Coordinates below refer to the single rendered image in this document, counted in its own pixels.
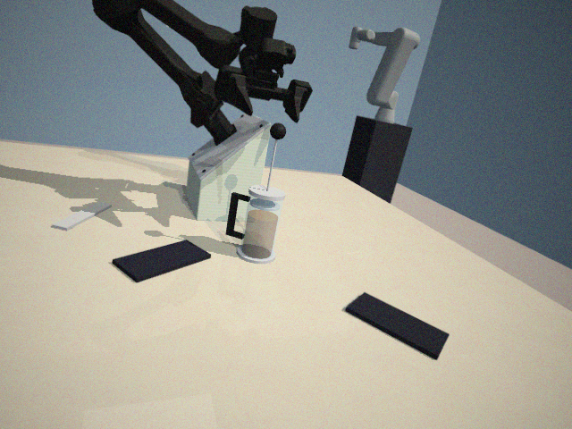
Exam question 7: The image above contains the glass french press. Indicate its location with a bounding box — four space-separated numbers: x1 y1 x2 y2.
226 122 286 264

